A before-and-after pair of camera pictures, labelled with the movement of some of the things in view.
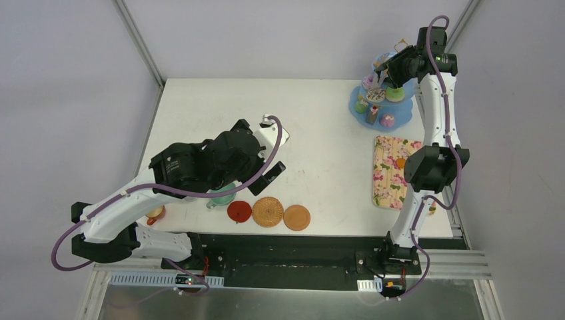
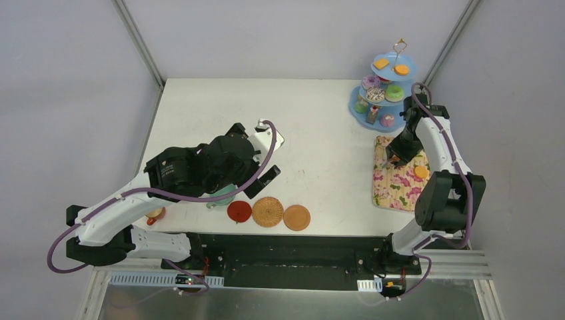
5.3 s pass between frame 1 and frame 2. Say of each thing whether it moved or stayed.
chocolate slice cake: stayed
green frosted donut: stayed
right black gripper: moved
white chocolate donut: stayed
